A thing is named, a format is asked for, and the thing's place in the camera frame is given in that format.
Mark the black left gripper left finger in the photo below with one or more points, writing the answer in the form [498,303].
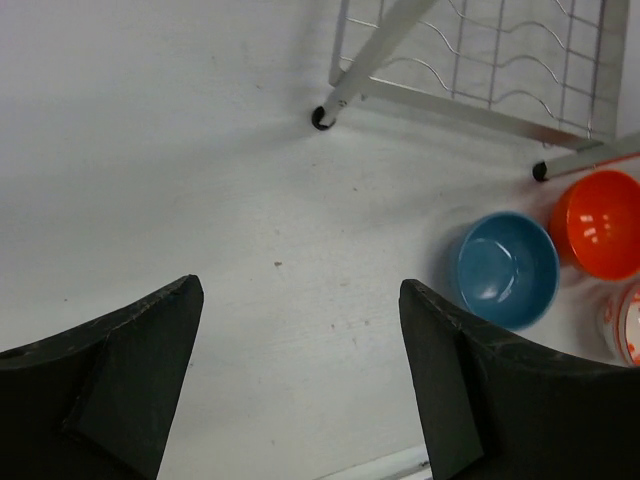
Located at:
[98,401]

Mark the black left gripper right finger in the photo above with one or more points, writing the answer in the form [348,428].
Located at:
[494,405]

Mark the white orange patterned bowl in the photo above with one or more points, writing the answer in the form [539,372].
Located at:
[618,323]

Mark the blue ceramic bowl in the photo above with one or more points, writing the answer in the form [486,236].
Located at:
[504,268]

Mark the orange plastic bowl left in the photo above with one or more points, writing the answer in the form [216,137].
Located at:
[595,225]

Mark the aluminium table frame rails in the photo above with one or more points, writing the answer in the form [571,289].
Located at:
[407,464]

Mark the steel wire dish rack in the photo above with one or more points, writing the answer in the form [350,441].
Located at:
[548,71]

